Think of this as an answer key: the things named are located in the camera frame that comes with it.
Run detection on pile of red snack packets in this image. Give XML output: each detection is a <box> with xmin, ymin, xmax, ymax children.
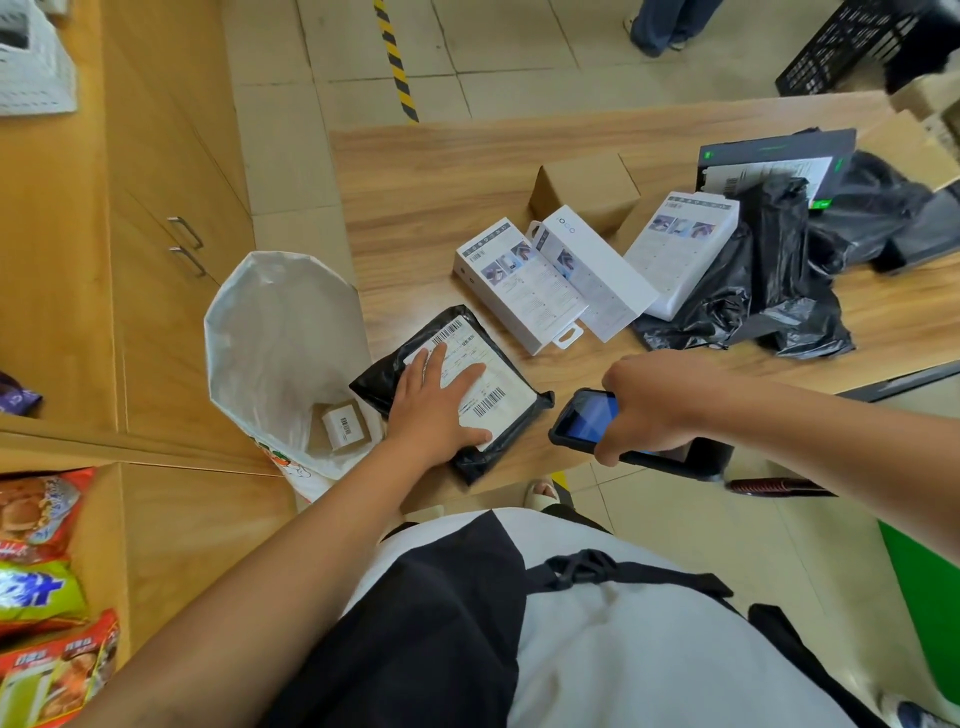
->
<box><xmin>0</xmin><ymin>466</ymin><xmax>121</xmax><ymax>728</ymax></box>

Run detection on person's left forearm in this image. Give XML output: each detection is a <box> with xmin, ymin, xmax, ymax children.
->
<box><xmin>71</xmin><ymin>438</ymin><xmax>444</xmax><ymax>728</ymax></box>

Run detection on white product box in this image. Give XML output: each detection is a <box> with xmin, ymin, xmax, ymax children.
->
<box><xmin>524</xmin><ymin>203</ymin><xmax>661</xmax><ymax>344</ymax></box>
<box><xmin>622</xmin><ymin>189</ymin><xmax>742</xmax><ymax>322</ymax></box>
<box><xmin>453</xmin><ymin>217</ymin><xmax>586</xmax><ymax>356</ymax></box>

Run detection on purple wrapped packet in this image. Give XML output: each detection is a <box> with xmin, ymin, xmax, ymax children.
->
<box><xmin>0</xmin><ymin>371</ymin><xmax>44</xmax><ymax>418</ymax></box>

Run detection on black labelled parcel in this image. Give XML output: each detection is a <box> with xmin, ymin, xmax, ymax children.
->
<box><xmin>348</xmin><ymin>303</ymin><xmax>556</xmax><ymax>487</ymax></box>

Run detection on yellow wooden cabinet unit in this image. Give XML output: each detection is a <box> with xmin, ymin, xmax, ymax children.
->
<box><xmin>0</xmin><ymin>0</ymin><xmax>299</xmax><ymax>728</ymax></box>

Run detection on white woven sack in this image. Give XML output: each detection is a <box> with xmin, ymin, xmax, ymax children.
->
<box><xmin>203</xmin><ymin>251</ymin><xmax>385</xmax><ymax>504</ymax></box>

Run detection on open cardboard carton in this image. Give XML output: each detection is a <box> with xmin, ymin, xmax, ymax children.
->
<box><xmin>888</xmin><ymin>65</ymin><xmax>960</xmax><ymax>144</ymax></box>

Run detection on cardboard box red tape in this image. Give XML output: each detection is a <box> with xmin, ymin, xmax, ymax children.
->
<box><xmin>857</xmin><ymin>110</ymin><xmax>960</xmax><ymax>193</ymax></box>

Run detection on small labelled cardboard box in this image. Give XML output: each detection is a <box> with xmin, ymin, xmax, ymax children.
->
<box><xmin>309</xmin><ymin>399</ymin><xmax>373</xmax><ymax>457</ymax></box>

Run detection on person's left hand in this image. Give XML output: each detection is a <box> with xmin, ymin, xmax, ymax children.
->
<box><xmin>382</xmin><ymin>343</ymin><xmax>495</xmax><ymax>472</ymax></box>

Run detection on white plastic basket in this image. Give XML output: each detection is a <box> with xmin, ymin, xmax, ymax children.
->
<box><xmin>0</xmin><ymin>0</ymin><xmax>79</xmax><ymax>118</ymax></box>

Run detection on person's white black shirt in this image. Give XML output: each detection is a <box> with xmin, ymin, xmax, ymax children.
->
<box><xmin>258</xmin><ymin>508</ymin><xmax>890</xmax><ymax>728</ymax></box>

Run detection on plain cardboard box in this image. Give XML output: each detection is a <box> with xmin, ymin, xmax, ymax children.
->
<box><xmin>528</xmin><ymin>152</ymin><xmax>643</xmax><ymax>235</ymax></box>

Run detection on black handheld scanner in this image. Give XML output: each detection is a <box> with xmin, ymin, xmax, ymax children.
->
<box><xmin>547</xmin><ymin>387</ymin><xmax>735</xmax><ymax>483</ymax></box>

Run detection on black plastic crate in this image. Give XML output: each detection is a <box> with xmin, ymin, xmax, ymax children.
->
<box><xmin>774</xmin><ymin>0</ymin><xmax>960</xmax><ymax>97</ymax></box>

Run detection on black box green marks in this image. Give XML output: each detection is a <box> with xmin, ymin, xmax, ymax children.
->
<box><xmin>695</xmin><ymin>127</ymin><xmax>859</xmax><ymax>211</ymax></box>

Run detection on person's right hand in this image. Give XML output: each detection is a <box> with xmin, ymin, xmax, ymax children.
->
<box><xmin>592</xmin><ymin>349</ymin><xmax>735</xmax><ymax>468</ymax></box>

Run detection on pile of black poly bags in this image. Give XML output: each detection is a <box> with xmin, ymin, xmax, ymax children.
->
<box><xmin>632</xmin><ymin>149</ymin><xmax>960</xmax><ymax>361</ymax></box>

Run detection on person's white slipper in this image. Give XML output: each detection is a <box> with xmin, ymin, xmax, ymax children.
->
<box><xmin>522</xmin><ymin>479</ymin><xmax>562</xmax><ymax>515</ymax></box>

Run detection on long yellow black hazard tape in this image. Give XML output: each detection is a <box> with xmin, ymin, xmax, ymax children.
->
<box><xmin>372</xmin><ymin>0</ymin><xmax>421</xmax><ymax>125</ymax></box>

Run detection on black chest strap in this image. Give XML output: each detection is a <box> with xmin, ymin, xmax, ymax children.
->
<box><xmin>524</xmin><ymin>548</ymin><xmax>736</xmax><ymax>601</ymax></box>

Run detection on person's right forearm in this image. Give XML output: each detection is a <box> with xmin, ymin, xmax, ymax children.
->
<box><xmin>723</xmin><ymin>363</ymin><xmax>960</xmax><ymax>568</ymax></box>

